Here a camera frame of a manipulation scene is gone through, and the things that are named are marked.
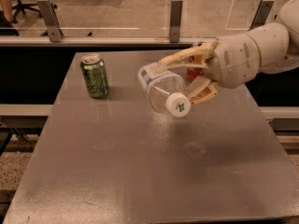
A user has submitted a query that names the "person at left edge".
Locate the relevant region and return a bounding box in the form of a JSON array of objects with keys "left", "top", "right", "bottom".
[{"left": 0, "top": 0, "right": 19, "bottom": 35}]

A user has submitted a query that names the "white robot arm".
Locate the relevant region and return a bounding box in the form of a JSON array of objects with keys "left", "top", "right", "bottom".
[{"left": 158, "top": 0, "right": 299, "bottom": 105}]

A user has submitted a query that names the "left grey metal bracket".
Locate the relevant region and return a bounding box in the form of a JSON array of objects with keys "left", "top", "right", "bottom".
[{"left": 36, "top": 0, "right": 63, "bottom": 43}]

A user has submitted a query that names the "right grey metal bracket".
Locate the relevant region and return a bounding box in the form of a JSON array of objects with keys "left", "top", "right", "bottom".
[{"left": 249, "top": 0, "right": 274, "bottom": 30}]

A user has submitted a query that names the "grey metal bracket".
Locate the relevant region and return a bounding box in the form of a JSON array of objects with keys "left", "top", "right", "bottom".
[
  {"left": 249, "top": 0, "right": 274, "bottom": 30},
  {"left": 36, "top": 0, "right": 63, "bottom": 43},
  {"left": 169, "top": 0, "right": 183, "bottom": 43}
]

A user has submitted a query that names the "green soda can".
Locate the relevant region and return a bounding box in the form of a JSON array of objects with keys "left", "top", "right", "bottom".
[{"left": 80, "top": 54, "right": 108, "bottom": 98}]

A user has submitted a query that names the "grey metal rail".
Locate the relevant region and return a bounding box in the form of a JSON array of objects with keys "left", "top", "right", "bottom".
[{"left": 0, "top": 35, "right": 219, "bottom": 48}]

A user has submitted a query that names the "red cola can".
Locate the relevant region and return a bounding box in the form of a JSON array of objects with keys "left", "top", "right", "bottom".
[{"left": 186, "top": 56, "right": 204, "bottom": 82}]

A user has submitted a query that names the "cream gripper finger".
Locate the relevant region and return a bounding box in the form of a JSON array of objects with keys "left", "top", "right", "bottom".
[
  {"left": 184, "top": 77, "right": 220, "bottom": 105},
  {"left": 158, "top": 41, "right": 218, "bottom": 69}
]

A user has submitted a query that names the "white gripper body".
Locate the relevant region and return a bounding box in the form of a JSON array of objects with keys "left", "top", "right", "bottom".
[{"left": 205, "top": 34, "right": 261, "bottom": 89}]

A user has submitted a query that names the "blue labelled plastic water bottle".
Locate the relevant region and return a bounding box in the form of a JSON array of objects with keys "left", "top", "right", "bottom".
[{"left": 137, "top": 63, "right": 191, "bottom": 118}]

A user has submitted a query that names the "middle grey metal bracket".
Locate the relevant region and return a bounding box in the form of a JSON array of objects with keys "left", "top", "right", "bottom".
[{"left": 169, "top": 0, "right": 183, "bottom": 43}]

